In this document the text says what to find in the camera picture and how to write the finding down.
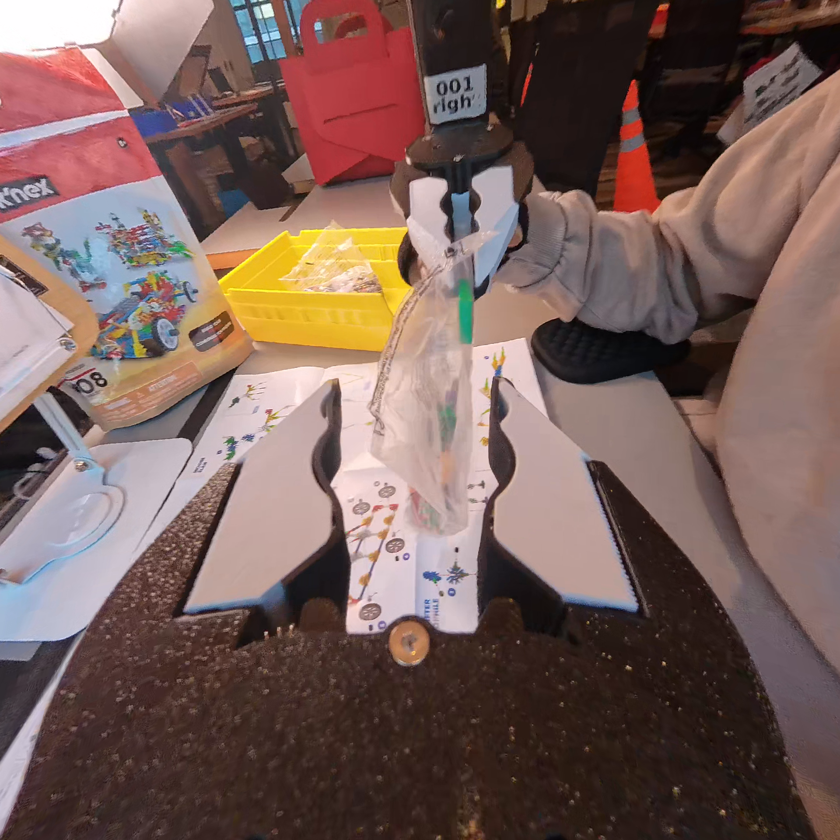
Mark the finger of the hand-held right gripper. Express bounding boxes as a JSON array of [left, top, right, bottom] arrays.
[[406, 178, 454, 264], [459, 167, 521, 298]]

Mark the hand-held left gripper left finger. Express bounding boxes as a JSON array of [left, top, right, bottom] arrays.
[[184, 379, 349, 636]]

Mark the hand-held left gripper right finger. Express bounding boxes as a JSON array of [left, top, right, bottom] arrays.
[[476, 378, 640, 634]]

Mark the fold-out instruction booklet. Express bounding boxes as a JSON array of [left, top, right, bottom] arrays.
[[134, 338, 550, 636]]

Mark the clear plastic parts bag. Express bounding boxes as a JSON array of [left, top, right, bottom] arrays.
[[367, 233, 490, 539], [281, 222, 385, 297]]

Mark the person's right forearm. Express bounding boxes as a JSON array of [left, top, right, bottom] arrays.
[[499, 189, 765, 347]]

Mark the white printed task sheet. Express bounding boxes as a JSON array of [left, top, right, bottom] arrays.
[[0, 269, 77, 408]]

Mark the white table with wooden edge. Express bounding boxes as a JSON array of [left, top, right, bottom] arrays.
[[200, 174, 421, 272]]

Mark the black mesh chair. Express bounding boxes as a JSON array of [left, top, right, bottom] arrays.
[[512, 0, 661, 198]]

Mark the red felt bag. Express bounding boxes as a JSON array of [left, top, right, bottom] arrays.
[[279, 0, 428, 187]]

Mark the orange traffic cone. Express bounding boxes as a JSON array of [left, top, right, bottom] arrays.
[[613, 79, 662, 215]]

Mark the yellow plastic bin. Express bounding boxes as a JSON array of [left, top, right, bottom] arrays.
[[218, 226, 412, 354]]

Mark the black textured armrest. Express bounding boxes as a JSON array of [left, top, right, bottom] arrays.
[[530, 318, 692, 387]]

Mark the white light panel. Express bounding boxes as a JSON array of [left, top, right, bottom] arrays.
[[0, 0, 215, 110]]

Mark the red and tan toy box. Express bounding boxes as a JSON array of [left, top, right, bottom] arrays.
[[0, 46, 256, 433]]

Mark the white printed paper sign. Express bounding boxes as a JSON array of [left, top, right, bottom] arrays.
[[717, 41, 825, 147]]

